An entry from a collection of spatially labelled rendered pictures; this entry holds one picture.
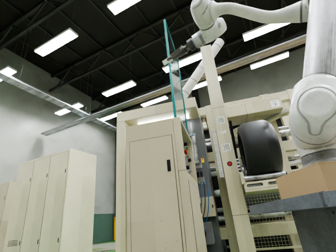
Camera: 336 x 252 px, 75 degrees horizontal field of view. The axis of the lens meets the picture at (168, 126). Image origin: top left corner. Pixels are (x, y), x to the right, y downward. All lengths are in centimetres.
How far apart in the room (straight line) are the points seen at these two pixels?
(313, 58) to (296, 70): 1202
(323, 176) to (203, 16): 94
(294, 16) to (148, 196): 125
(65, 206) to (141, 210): 310
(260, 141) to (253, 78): 1110
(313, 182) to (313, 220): 15
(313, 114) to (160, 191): 93
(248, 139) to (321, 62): 117
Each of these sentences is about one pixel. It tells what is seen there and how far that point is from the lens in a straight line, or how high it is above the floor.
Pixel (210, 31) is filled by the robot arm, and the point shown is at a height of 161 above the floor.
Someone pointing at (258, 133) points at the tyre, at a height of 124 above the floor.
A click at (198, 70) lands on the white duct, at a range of 294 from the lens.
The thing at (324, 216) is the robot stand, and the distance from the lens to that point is 95.
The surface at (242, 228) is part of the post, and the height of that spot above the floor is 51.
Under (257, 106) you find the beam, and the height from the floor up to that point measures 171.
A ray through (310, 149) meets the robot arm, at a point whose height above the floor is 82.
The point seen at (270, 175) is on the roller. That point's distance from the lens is 206.
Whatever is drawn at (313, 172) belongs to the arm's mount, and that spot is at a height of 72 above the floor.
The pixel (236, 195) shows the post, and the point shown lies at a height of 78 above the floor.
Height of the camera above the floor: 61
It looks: 24 degrees up
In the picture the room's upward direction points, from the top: 5 degrees counter-clockwise
